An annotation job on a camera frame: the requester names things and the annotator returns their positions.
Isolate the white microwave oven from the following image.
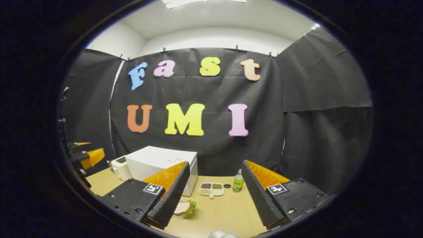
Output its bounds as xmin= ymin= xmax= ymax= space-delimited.
xmin=125 ymin=146 xmax=199 ymax=197

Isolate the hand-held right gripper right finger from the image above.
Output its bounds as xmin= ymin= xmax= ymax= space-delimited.
xmin=241 ymin=160 xmax=331 ymax=231

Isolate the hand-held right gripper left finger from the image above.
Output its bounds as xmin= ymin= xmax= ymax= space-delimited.
xmin=99 ymin=161 xmax=191 ymax=230

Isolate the bread and lettuce sandwich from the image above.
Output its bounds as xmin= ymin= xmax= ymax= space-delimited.
xmin=173 ymin=200 xmax=197 ymax=218

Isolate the green drink bottle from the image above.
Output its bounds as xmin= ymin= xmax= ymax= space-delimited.
xmin=232 ymin=169 xmax=245 ymax=192

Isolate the ceiling light panel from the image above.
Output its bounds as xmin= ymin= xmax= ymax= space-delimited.
xmin=162 ymin=0 xmax=247 ymax=9

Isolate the white divided grain plate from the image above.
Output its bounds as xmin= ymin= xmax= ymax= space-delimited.
xmin=199 ymin=182 xmax=225 ymax=199

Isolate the white toaster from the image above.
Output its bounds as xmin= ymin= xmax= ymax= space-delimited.
xmin=110 ymin=156 xmax=133 ymax=181

